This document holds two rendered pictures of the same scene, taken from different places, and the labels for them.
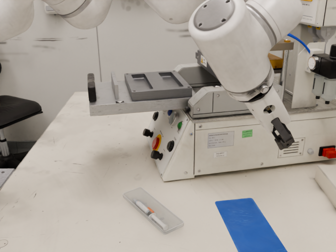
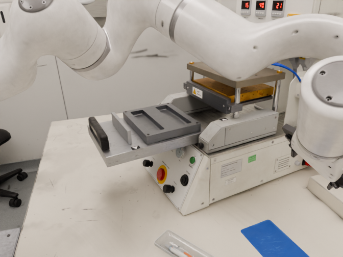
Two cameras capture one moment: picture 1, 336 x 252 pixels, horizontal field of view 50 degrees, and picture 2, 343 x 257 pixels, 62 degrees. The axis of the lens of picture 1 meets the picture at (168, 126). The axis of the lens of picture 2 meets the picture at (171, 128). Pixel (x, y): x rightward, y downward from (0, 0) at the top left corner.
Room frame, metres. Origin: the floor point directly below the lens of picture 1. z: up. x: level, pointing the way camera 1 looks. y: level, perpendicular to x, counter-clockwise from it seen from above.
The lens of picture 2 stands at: (0.27, 0.19, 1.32)
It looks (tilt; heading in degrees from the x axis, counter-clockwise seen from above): 25 degrees down; 346
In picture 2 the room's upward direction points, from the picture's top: 2 degrees counter-clockwise
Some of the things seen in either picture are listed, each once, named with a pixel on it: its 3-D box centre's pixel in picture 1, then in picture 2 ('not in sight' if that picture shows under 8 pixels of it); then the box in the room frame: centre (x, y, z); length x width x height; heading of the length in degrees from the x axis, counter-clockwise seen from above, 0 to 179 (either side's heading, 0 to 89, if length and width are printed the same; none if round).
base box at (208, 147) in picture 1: (236, 125); (228, 146); (1.07, -0.22, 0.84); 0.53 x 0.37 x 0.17; 102
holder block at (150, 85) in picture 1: (156, 84); (159, 120); (1.03, 0.03, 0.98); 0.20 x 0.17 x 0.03; 12
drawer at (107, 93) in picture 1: (140, 89); (145, 127); (1.02, 0.08, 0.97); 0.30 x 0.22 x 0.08; 102
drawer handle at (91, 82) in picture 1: (91, 86); (98, 132); (1.00, 0.21, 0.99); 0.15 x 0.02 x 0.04; 12
